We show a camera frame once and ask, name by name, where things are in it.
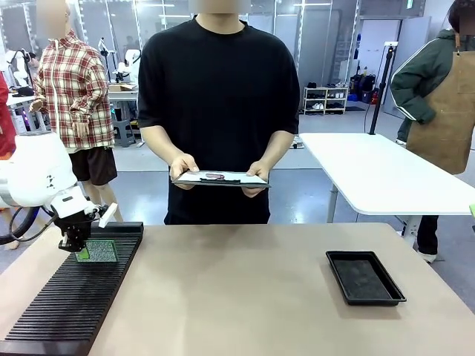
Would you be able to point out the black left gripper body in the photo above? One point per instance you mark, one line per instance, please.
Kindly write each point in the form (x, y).
(74, 231)

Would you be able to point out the green PCB board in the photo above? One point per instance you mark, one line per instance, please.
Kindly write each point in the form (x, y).
(102, 252)

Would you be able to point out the dark red pen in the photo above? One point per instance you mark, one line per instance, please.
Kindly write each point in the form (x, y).
(214, 175)

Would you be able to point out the black clipboard with paper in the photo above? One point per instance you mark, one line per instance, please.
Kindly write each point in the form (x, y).
(237, 177)

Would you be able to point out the person's right forearm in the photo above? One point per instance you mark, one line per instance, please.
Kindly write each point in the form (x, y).
(159, 144)

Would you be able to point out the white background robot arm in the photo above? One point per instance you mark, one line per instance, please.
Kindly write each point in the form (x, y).
(130, 61)

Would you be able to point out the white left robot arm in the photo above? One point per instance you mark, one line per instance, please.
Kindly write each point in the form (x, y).
(33, 167)

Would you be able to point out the person's left forearm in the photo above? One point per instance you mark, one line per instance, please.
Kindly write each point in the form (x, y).
(278, 148)

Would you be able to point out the black slotted PCB rack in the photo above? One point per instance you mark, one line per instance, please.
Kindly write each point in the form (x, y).
(74, 296)

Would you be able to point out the person's right hand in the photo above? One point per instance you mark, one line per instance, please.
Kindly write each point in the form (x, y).
(183, 165)

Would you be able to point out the person's left hand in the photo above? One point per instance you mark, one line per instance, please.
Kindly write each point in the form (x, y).
(259, 168)

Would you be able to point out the white folding table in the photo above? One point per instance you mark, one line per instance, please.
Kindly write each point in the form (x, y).
(382, 170)

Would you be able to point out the person in green jacket, apron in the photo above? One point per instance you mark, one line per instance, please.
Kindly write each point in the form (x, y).
(441, 104)

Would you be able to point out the grey plastic stool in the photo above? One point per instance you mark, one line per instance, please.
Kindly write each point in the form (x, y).
(124, 130)

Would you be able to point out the black plastic tray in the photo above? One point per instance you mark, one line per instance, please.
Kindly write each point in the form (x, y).
(361, 280)

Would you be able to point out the person in red top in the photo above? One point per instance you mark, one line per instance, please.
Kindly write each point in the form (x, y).
(5, 118)

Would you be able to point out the mannequin in plaid shirt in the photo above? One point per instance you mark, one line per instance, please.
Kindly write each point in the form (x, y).
(74, 92)

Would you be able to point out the white background desk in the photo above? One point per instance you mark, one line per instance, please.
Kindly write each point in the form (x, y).
(124, 95)

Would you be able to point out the brown cardboard box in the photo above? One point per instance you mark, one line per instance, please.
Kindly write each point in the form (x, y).
(122, 88)

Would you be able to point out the blue and black bags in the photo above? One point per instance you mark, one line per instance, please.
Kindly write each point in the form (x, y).
(363, 89)

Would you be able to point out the white shoe rack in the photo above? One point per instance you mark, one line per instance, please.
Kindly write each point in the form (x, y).
(326, 100)

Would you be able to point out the person in black t-shirt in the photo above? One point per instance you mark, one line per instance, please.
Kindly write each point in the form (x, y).
(219, 92)

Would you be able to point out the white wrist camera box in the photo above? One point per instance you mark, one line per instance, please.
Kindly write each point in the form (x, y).
(108, 215)

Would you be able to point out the black camera pole stand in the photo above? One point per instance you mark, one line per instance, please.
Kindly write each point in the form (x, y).
(380, 89)

